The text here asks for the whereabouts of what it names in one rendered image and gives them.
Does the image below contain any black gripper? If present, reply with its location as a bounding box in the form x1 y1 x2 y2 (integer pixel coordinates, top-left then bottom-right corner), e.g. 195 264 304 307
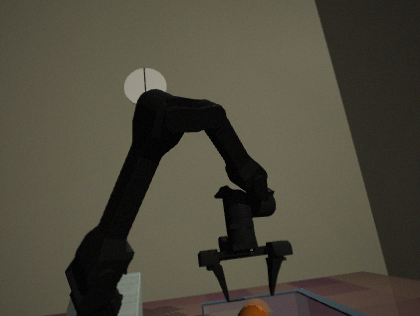
198 217 293 302

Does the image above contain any clear low corner wall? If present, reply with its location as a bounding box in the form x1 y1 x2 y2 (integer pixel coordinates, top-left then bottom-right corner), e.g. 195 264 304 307
203 292 346 316

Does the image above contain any grey l-shaped low wall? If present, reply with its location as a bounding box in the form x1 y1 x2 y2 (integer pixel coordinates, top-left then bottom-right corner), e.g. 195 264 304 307
201 288 370 316

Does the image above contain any translucent orange ball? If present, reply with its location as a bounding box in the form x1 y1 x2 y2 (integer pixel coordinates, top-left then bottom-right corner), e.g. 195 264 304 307
242 298 272 316

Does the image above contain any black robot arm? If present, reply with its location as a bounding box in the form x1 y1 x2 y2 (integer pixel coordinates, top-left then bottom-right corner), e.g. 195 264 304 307
65 89 276 316

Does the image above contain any dark orange ball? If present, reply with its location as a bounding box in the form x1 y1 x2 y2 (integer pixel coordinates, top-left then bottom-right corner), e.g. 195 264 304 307
238 304 268 316

